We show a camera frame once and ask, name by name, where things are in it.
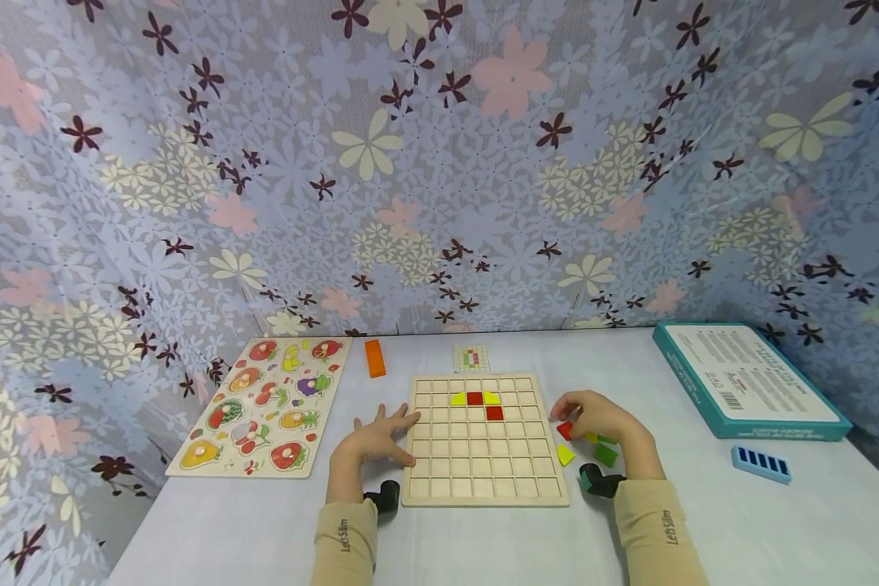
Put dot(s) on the person's right hand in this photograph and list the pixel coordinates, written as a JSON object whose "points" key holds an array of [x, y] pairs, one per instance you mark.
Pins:
{"points": [[612, 423]]}

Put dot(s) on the person's left hand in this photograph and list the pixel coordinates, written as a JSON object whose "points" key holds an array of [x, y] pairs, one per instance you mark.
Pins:
{"points": [[370, 452]]}

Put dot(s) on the person's right fingers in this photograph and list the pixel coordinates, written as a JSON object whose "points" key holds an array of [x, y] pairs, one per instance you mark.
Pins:
{"points": [[573, 407]]}

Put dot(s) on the person's left middle finger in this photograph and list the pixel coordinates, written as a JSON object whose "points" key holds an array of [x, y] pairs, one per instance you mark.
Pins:
{"points": [[397, 417]]}

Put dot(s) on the person's left index finger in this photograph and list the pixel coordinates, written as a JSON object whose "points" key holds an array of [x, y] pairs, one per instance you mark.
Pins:
{"points": [[410, 422]]}

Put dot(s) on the person's left thumb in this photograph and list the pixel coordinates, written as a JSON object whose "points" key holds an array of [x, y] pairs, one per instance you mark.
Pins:
{"points": [[403, 460]]}

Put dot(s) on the person's left little finger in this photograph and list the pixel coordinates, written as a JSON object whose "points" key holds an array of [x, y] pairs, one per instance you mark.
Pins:
{"points": [[362, 427]]}

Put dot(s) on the person's left ring finger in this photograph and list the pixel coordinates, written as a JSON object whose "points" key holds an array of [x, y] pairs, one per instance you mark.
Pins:
{"points": [[382, 416]]}

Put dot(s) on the person's left forearm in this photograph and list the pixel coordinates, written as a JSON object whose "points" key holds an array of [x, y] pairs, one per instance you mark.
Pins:
{"points": [[346, 537]]}

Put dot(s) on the yellow quarter-round tile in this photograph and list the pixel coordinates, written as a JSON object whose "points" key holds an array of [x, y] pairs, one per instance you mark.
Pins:
{"points": [[565, 455], [491, 399], [459, 400]]}

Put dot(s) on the green square tile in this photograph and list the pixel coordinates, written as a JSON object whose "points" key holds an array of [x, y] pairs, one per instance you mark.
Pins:
{"points": [[606, 455]]}

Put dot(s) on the orange rectangular block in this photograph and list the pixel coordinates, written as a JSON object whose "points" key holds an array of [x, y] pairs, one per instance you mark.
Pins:
{"points": [[374, 358]]}

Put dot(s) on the wooden grid puzzle board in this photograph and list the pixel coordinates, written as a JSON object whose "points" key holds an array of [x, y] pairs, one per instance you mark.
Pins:
{"points": [[483, 456]]}

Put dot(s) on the small pattern card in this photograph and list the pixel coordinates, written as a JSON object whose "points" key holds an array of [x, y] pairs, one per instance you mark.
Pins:
{"points": [[472, 358]]}

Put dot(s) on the wooden fruit peg puzzle board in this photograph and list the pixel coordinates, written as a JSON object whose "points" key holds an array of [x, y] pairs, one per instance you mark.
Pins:
{"points": [[267, 411]]}

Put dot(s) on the teal cardboard box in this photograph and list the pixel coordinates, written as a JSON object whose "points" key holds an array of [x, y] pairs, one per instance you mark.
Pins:
{"points": [[747, 378]]}

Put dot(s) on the blue slotted block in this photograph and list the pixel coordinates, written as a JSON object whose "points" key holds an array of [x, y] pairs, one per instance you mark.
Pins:
{"points": [[761, 464]]}

